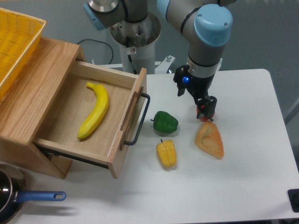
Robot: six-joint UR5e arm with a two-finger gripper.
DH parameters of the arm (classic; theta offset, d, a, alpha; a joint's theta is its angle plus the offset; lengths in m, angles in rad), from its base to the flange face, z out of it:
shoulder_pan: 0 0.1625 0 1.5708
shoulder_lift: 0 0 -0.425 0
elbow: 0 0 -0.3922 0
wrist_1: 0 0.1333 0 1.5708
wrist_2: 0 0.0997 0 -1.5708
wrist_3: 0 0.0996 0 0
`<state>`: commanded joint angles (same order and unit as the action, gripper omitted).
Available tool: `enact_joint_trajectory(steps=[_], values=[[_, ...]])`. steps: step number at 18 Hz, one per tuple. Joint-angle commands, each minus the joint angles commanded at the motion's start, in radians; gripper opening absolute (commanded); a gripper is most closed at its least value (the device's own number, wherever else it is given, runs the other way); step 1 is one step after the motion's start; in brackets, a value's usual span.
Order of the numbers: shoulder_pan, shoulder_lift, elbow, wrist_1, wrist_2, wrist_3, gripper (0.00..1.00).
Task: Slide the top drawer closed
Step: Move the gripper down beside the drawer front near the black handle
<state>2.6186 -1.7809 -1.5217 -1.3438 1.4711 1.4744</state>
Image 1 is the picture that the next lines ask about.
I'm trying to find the open wooden top drawer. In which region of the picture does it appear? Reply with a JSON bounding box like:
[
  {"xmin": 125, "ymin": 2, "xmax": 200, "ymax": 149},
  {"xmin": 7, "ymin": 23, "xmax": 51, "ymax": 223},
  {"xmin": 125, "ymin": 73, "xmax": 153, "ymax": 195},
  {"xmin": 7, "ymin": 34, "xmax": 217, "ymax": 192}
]
[{"xmin": 33, "ymin": 61, "xmax": 150, "ymax": 178}]

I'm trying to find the red toy tomato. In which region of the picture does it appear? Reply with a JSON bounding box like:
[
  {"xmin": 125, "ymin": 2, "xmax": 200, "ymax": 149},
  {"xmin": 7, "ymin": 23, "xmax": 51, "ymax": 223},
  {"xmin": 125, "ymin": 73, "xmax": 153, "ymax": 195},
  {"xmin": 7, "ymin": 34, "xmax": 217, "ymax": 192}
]
[{"xmin": 196, "ymin": 107, "xmax": 213, "ymax": 122}]

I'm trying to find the yellow toy bell pepper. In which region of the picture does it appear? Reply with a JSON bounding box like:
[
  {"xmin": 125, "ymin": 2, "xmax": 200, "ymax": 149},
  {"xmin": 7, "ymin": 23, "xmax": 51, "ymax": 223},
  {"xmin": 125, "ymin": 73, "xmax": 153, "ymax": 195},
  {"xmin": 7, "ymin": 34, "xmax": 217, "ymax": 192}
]
[{"xmin": 156, "ymin": 139, "xmax": 177, "ymax": 168}]

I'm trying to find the black cable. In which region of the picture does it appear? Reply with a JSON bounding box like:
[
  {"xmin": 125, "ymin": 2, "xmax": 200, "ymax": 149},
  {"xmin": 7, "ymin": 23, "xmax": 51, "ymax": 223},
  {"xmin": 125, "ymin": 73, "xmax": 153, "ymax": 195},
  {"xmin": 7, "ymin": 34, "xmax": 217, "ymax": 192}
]
[{"xmin": 76, "ymin": 38, "xmax": 114, "ymax": 65}]

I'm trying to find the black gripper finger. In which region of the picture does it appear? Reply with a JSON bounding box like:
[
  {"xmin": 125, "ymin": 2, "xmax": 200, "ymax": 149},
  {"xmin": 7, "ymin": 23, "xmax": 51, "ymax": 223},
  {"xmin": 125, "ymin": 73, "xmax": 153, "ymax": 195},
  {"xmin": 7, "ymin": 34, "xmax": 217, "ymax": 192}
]
[
  {"xmin": 196, "ymin": 98, "xmax": 207, "ymax": 117},
  {"xmin": 205, "ymin": 96, "xmax": 217, "ymax": 118}
]

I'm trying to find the yellow toy banana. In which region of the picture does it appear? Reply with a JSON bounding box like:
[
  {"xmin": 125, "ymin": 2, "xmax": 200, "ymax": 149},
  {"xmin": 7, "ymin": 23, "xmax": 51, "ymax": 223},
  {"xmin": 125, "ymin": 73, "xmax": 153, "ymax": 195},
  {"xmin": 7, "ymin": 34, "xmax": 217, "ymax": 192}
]
[{"xmin": 77, "ymin": 82, "xmax": 109, "ymax": 140}]

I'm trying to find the toy bread croissant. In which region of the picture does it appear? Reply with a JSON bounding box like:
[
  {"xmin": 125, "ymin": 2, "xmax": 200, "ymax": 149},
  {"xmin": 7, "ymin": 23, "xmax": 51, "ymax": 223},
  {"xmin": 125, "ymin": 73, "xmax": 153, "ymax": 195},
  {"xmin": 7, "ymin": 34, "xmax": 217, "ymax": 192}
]
[{"xmin": 194, "ymin": 121, "xmax": 224, "ymax": 160}]

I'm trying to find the black metal drawer handle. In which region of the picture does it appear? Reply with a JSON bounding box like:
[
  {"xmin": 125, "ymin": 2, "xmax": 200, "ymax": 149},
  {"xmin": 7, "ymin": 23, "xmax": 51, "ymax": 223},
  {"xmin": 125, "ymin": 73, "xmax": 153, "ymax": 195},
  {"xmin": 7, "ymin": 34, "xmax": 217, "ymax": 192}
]
[{"xmin": 124, "ymin": 92, "xmax": 150, "ymax": 146}]

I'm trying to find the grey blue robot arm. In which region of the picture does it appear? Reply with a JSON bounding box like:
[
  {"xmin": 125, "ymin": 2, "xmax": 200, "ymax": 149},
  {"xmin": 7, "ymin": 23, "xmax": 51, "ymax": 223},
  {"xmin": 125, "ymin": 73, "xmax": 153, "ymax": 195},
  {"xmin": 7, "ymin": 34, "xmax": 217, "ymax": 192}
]
[{"xmin": 84, "ymin": 0, "xmax": 233, "ymax": 121}]

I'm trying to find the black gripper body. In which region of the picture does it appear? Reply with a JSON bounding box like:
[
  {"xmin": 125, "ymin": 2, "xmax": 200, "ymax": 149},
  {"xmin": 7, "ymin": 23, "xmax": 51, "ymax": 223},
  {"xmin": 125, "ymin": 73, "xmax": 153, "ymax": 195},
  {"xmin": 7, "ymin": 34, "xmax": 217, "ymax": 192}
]
[{"xmin": 184, "ymin": 74, "xmax": 214, "ymax": 105}]

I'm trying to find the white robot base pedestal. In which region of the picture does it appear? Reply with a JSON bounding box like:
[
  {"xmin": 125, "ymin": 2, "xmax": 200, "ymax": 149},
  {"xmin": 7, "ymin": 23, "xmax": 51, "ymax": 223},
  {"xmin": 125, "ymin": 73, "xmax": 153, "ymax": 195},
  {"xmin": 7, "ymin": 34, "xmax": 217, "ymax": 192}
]
[{"xmin": 110, "ymin": 12, "xmax": 161, "ymax": 74}]

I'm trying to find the yellow plastic basket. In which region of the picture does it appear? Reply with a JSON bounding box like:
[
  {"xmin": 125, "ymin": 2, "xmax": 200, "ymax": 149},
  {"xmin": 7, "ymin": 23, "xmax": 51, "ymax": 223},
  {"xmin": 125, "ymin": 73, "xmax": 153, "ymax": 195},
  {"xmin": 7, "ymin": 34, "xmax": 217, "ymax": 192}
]
[{"xmin": 0, "ymin": 8, "xmax": 46, "ymax": 99}]

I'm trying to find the wooden drawer cabinet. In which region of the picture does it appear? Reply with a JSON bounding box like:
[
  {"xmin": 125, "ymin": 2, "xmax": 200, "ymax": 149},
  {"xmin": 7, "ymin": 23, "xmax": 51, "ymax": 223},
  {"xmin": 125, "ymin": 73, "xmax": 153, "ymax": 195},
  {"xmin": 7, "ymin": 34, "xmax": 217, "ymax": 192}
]
[{"xmin": 0, "ymin": 37, "xmax": 85, "ymax": 179}]

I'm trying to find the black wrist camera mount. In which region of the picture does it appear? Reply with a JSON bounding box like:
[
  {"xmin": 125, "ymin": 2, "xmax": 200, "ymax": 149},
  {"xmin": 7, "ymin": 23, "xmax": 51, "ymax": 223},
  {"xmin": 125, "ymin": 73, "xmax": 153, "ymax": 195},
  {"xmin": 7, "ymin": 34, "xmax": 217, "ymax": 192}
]
[{"xmin": 173, "ymin": 64, "xmax": 190, "ymax": 97}]

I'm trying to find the black pan blue handle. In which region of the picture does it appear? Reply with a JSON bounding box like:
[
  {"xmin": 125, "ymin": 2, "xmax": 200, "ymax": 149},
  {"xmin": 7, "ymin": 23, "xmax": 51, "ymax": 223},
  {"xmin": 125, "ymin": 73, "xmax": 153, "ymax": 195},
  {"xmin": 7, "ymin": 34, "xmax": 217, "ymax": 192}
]
[{"xmin": 0, "ymin": 164, "xmax": 66, "ymax": 224}]

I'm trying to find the green toy bell pepper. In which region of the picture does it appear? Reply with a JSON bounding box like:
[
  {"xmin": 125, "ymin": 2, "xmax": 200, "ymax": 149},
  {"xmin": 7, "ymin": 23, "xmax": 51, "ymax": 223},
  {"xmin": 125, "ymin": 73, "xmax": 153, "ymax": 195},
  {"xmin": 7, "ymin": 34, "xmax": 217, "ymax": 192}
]
[{"xmin": 151, "ymin": 111, "xmax": 178, "ymax": 133}]

